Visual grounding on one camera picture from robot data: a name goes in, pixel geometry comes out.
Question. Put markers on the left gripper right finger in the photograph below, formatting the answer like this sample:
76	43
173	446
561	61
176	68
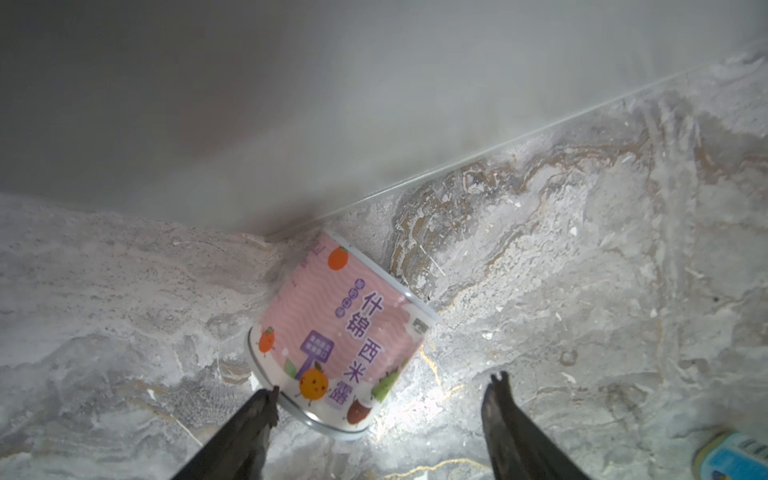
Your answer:
517	447

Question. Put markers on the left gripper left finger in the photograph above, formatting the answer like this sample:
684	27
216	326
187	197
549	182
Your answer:
239	449

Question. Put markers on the pink can pull tab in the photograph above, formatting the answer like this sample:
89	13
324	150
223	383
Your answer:
337	338

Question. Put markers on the blue can pull tab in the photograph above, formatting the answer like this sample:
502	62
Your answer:
731	455

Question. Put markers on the grey metal cabinet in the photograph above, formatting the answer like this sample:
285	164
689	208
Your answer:
259	115

